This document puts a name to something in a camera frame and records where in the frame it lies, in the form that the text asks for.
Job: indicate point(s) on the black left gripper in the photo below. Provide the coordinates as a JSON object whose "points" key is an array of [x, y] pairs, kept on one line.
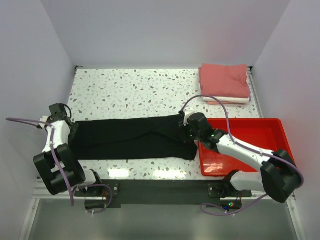
{"points": [[73, 125]]}

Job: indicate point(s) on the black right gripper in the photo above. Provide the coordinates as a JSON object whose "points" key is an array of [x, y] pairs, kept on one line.
{"points": [[189, 124]]}

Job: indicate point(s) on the black t-shirt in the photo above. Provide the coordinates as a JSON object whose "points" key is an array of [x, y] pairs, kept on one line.
{"points": [[132, 139]]}

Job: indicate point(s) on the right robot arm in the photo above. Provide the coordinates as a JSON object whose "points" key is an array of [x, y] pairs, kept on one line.
{"points": [[275, 174]]}

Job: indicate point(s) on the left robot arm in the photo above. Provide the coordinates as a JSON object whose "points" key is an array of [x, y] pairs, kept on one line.
{"points": [[57, 164]]}

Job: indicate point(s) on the light pink folded t-shirt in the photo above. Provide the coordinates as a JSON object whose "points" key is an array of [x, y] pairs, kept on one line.
{"points": [[217, 103]]}

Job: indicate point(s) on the dark pink folded t-shirt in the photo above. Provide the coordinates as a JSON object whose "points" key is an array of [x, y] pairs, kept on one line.
{"points": [[216, 70]]}

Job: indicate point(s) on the red plastic tray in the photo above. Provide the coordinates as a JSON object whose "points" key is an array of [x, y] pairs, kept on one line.
{"points": [[266, 133]]}

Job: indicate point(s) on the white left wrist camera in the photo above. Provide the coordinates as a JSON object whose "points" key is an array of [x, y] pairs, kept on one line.
{"points": [[44, 120]]}

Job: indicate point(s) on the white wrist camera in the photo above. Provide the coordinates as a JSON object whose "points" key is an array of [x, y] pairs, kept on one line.
{"points": [[187, 112], [44, 120]]}

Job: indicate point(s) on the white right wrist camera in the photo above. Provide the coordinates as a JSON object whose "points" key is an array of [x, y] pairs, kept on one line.
{"points": [[187, 112]]}

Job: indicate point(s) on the aluminium right side rail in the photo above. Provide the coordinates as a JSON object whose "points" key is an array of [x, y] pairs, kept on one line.
{"points": [[254, 92]]}

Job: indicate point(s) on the aluminium rail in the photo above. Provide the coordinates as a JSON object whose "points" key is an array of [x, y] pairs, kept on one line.
{"points": [[254, 92], [212, 188]]}

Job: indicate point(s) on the aluminium front rail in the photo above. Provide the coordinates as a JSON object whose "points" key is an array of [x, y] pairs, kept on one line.
{"points": [[212, 188]]}

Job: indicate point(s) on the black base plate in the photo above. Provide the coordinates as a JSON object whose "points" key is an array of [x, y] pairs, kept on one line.
{"points": [[107, 200]]}

